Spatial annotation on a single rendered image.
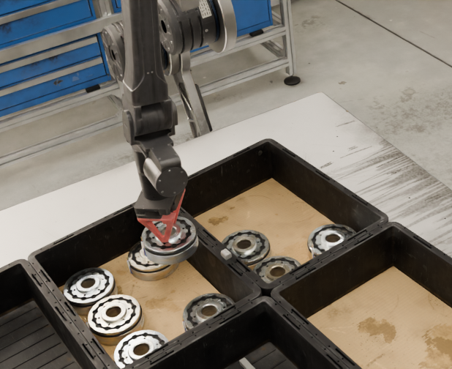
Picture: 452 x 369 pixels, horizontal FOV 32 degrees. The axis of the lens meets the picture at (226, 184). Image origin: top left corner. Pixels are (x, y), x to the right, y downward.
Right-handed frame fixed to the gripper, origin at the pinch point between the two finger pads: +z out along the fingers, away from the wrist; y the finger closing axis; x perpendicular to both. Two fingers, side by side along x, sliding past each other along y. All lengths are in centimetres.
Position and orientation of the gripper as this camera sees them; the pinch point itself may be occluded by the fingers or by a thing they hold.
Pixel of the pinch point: (167, 229)
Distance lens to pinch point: 146.4
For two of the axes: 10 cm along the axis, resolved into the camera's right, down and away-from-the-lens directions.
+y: 2.0, -6.1, 7.6
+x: -9.7, -0.3, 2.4
